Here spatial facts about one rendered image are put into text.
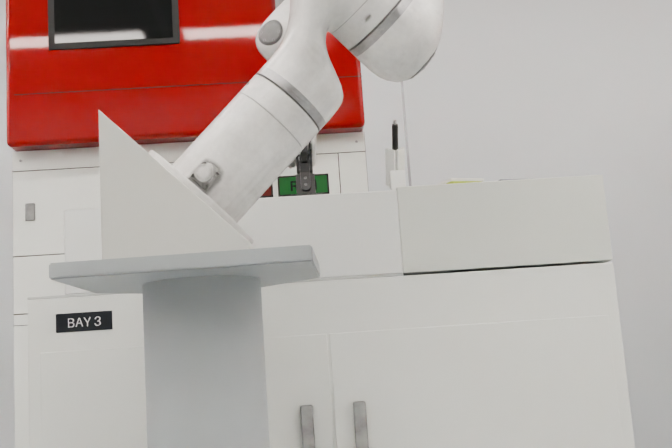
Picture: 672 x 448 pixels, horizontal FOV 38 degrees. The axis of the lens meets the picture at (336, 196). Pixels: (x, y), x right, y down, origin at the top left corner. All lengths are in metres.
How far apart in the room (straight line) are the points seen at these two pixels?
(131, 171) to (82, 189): 1.07
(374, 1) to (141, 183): 0.41
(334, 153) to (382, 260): 0.71
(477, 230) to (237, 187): 0.49
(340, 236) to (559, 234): 0.36
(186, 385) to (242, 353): 0.08
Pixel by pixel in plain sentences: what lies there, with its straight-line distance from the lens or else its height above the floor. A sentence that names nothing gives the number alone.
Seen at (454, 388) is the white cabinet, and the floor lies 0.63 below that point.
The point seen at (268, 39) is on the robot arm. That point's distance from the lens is 1.69.
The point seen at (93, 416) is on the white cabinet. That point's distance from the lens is 1.63.
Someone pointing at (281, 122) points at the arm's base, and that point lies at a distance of 1.33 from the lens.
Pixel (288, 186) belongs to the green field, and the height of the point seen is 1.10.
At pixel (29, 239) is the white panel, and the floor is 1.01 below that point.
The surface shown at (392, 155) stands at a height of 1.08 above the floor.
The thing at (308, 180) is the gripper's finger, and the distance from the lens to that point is 1.66.
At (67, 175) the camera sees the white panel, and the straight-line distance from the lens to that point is 2.34.
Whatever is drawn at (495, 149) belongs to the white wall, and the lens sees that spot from 3.89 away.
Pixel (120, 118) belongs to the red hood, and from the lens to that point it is 2.29.
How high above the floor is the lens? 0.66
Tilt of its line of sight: 10 degrees up
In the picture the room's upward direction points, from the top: 4 degrees counter-clockwise
